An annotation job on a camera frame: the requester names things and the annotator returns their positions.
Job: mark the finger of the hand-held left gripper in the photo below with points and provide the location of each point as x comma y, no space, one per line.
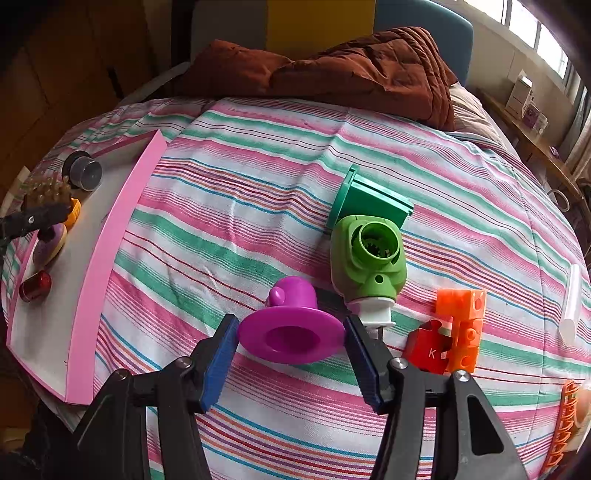
37,218

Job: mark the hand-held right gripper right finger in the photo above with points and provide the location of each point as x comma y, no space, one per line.
364,364

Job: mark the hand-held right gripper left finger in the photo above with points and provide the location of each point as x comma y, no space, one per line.
219,364

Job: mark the brown spiky brush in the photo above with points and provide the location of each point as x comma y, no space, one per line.
44,196

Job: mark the purple oval sponge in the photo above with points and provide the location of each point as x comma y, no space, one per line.
46,249

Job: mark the orange plastic clip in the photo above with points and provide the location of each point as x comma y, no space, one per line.
74,213

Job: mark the pink white cardboard tray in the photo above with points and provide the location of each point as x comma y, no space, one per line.
92,221

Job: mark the red puzzle piece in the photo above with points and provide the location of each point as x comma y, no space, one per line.
425,353

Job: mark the black grey cylinder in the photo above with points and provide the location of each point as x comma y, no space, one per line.
85,173

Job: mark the red shiny cylinder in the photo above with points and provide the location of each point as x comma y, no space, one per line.
36,286

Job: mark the green white plastic grinder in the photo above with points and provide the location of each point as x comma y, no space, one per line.
364,272

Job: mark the orange building blocks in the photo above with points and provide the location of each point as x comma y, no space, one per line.
468,332

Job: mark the teal green plastic holder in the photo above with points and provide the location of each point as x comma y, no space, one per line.
369,196

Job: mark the wooden wardrobe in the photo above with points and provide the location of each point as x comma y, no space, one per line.
69,69

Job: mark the orange plastic comb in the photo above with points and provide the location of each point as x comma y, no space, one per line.
561,429

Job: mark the striped bedsheet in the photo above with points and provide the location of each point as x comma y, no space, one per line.
277,161

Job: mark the white plastic tube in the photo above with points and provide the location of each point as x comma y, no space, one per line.
570,304

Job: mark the peach round object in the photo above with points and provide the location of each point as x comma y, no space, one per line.
584,404

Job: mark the white pillow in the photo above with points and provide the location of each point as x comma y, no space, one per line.
475,120

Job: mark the wooden shelf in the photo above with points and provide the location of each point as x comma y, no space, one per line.
535,147

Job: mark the brown quilted duvet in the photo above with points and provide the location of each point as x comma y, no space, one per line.
323,74

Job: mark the purple box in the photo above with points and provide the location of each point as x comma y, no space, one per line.
531,114

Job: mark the white box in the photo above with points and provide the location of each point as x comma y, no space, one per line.
519,97

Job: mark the beige curtain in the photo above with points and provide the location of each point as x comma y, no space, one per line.
581,138

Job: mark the grey yellow blue headboard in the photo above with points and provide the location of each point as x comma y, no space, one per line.
415,18

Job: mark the window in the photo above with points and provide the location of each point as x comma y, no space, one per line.
545,32

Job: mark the white bed rail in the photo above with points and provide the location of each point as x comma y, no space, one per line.
157,81

